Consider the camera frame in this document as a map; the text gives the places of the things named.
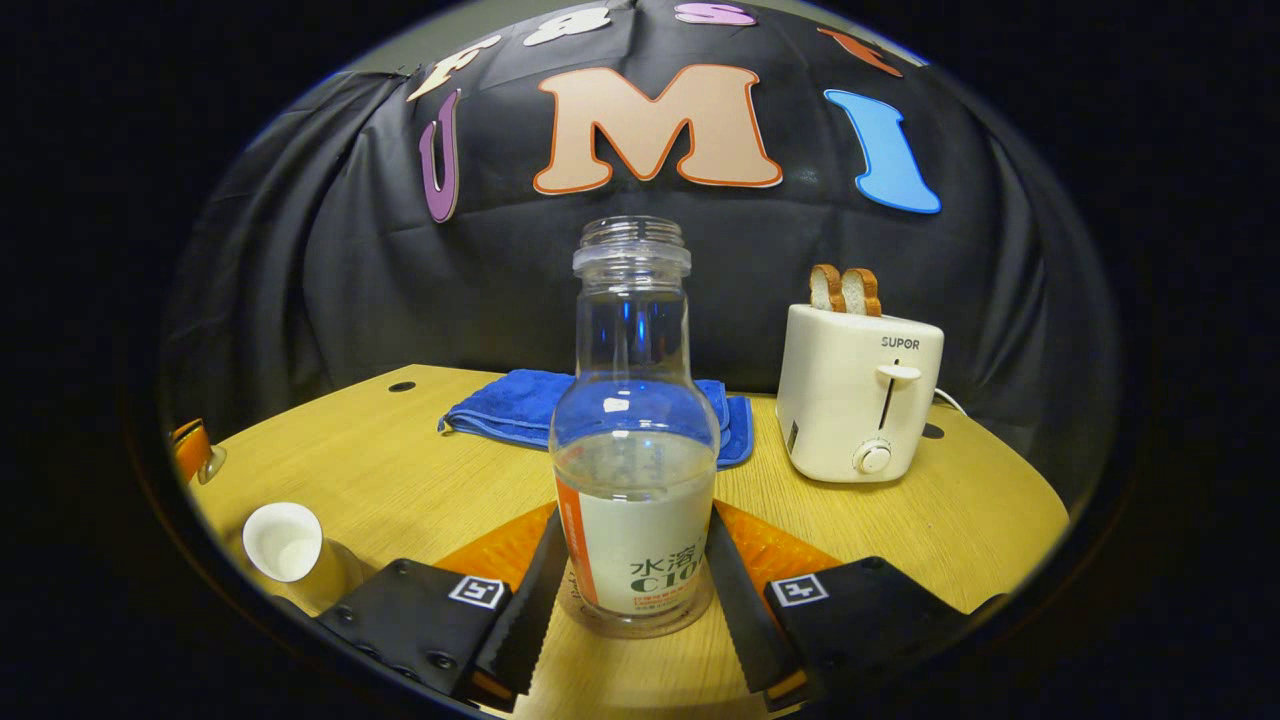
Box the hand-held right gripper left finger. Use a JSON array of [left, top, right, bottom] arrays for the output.
[[315, 505, 568, 713]]

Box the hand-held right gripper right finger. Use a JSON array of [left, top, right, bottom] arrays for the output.
[[703, 500, 1006, 713]]

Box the cream ceramic teacup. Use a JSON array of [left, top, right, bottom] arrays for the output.
[[242, 502, 367, 613]]

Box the clear plastic water bottle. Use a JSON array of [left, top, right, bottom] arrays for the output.
[[548, 216, 721, 631]]

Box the folded blue towel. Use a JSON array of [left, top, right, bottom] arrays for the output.
[[438, 369, 754, 470]]

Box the white toaster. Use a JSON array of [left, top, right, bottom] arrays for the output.
[[776, 303, 945, 484]]

